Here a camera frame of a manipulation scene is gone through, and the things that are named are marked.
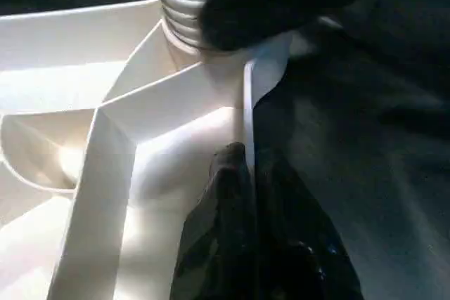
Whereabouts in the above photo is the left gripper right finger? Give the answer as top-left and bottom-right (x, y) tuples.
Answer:
(253, 154), (365, 300)

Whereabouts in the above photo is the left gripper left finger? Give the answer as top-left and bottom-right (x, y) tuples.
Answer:
(170, 141), (260, 300)

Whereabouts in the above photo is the white plastic table top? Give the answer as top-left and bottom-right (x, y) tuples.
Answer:
(0, 0), (293, 300)

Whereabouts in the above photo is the black work mat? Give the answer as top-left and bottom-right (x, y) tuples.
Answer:
(0, 0), (450, 300)

